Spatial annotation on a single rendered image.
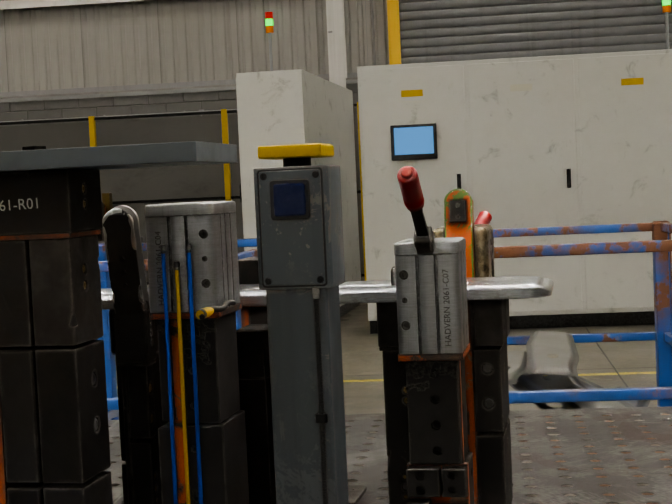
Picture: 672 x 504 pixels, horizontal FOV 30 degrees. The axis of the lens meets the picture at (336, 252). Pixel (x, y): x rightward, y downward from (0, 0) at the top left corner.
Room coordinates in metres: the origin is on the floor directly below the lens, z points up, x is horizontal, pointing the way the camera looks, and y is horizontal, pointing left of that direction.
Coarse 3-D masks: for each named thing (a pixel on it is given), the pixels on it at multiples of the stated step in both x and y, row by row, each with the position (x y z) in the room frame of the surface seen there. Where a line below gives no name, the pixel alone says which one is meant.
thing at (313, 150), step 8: (296, 144) 1.14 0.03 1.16; (304, 144) 1.14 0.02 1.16; (312, 144) 1.14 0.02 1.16; (320, 144) 1.14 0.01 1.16; (328, 144) 1.17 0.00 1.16; (264, 152) 1.14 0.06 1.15; (272, 152) 1.14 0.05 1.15; (280, 152) 1.14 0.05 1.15; (288, 152) 1.14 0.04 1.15; (296, 152) 1.14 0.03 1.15; (304, 152) 1.14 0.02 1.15; (312, 152) 1.14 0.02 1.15; (320, 152) 1.13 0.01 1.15; (328, 152) 1.16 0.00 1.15; (288, 160) 1.16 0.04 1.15; (296, 160) 1.16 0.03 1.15; (304, 160) 1.16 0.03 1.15
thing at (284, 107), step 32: (256, 96) 9.44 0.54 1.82; (288, 96) 9.39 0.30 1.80; (320, 96) 10.10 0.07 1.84; (352, 96) 11.73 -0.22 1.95; (256, 128) 9.44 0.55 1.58; (288, 128) 9.40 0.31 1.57; (320, 128) 10.03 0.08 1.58; (352, 128) 11.64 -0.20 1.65; (256, 160) 9.44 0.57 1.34; (320, 160) 9.97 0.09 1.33; (352, 160) 11.56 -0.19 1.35; (352, 192) 11.48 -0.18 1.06; (352, 224) 11.40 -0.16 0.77; (352, 256) 11.32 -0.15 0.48
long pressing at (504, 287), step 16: (240, 288) 1.54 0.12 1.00; (256, 288) 1.54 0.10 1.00; (352, 288) 1.46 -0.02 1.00; (368, 288) 1.41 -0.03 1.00; (384, 288) 1.40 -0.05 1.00; (480, 288) 1.38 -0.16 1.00; (496, 288) 1.37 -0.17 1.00; (512, 288) 1.37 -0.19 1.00; (528, 288) 1.37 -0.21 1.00; (544, 288) 1.38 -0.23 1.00; (112, 304) 1.46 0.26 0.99; (256, 304) 1.43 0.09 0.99
